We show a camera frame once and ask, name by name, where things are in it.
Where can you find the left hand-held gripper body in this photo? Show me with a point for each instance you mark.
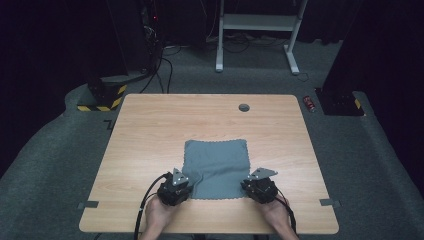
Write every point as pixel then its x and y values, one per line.
pixel 173 193

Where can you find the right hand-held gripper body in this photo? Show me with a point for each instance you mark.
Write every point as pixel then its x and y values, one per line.
pixel 263 191

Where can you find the grey cloth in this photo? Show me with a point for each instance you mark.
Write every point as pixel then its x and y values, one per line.
pixel 216 166

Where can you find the person's left hand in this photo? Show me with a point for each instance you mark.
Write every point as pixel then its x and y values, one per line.
pixel 160 213

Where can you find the person's right hand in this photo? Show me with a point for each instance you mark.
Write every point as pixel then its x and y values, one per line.
pixel 275 213

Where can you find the grey tape piece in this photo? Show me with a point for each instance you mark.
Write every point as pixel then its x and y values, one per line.
pixel 89 204
pixel 329 202

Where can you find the red can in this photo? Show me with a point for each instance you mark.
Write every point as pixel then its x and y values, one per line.
pixel 309 103

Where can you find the black base with yellow mark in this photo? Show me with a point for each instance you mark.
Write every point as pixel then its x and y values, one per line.
pixel 340 103

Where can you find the black yellow striped base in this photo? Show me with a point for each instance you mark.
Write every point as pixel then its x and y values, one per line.
pixel 108 95

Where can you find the white metal stand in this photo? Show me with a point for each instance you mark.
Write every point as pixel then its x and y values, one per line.
pixel 256 22

